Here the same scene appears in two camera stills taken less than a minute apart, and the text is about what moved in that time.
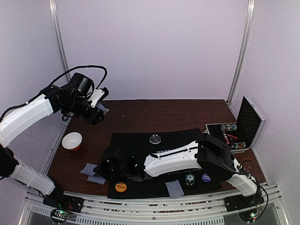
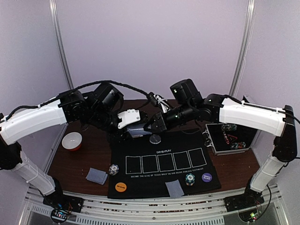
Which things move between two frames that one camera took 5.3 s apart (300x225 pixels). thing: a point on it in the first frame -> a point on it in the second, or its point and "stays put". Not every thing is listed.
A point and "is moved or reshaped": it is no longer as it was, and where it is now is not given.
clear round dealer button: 155,138 stays put
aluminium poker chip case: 242,135 stays put
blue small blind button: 206,178 stays put
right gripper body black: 106,167 -> 159,120
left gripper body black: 91,118 -> 114,138
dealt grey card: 174,189 stays put
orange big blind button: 121,187 stays put
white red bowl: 72,141 stays put
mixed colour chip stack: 190,178 stays put
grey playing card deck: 100,106 is moved or reshaped
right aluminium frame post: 241,59 stays put
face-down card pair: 88,169 -> 96,176
